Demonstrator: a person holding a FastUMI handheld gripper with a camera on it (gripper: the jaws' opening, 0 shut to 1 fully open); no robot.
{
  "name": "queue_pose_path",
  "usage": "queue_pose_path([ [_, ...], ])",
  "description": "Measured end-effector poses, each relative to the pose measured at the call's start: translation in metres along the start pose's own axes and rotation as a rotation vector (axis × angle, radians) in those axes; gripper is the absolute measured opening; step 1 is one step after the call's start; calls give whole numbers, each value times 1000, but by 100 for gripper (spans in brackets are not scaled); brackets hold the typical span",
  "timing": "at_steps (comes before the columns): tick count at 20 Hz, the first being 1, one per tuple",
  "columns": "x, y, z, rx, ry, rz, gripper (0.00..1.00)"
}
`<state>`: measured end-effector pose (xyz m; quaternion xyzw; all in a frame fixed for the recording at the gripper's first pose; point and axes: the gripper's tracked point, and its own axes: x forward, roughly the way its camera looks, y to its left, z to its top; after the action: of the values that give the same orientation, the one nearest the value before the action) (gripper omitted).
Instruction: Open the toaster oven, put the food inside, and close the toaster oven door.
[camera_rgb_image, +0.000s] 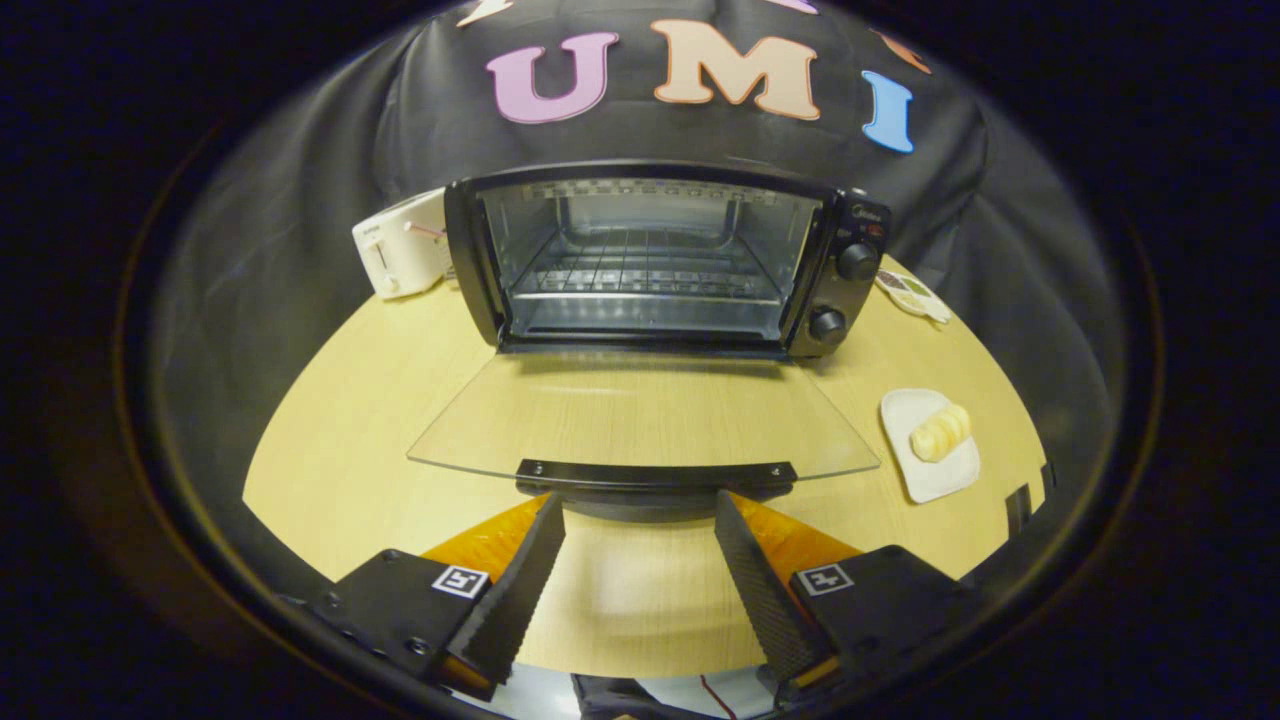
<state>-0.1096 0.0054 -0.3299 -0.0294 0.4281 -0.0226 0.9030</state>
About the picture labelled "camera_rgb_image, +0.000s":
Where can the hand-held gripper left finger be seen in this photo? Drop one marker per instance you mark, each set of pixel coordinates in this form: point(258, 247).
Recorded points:
point(515, 600)

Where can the white bread toaster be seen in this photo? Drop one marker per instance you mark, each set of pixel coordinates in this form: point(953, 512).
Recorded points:
point(400, 250)

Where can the black toaster oven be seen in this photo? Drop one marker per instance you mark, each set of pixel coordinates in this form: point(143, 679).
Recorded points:
point(845, 295)

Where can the ridged bread roll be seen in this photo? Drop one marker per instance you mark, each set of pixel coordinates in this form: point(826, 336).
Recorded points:
point(940, 433)

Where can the white divided seasoning dish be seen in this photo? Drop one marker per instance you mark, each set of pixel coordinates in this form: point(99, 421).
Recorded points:
point(910, 295)

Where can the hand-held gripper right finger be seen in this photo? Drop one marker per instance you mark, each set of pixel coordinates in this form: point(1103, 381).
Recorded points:
point(765, 600)

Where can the white square plate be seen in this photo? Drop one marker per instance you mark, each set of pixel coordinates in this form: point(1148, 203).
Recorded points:
point(930, 480)

